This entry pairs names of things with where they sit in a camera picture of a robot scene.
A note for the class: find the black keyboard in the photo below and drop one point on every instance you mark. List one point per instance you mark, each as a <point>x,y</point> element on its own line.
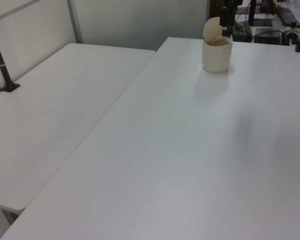
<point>289,16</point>

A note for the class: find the cream trash bin with lid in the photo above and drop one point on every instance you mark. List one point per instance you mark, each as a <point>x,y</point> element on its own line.
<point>216,58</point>

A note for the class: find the black monitor stand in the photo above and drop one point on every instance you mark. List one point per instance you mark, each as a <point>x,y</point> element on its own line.
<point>253,12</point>

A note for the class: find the dark green equipment box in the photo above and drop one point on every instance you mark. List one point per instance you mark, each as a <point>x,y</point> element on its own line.
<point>243,32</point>

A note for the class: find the thin black stand pole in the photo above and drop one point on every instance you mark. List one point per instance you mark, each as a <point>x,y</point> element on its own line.
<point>231,17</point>

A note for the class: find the black computer box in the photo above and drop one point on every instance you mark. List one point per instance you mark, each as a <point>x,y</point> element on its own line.
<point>268,35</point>

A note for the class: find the black desk gadget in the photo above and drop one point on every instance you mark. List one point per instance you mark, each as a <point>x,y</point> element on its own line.
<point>290,35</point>

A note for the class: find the white side table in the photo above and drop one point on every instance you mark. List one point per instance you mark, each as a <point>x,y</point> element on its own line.
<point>52,105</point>

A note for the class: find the black camera stand pole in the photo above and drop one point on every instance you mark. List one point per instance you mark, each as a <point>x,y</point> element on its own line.
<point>2,65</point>

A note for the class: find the grey metal partition post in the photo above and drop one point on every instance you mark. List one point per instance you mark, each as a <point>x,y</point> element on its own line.
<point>75,22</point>

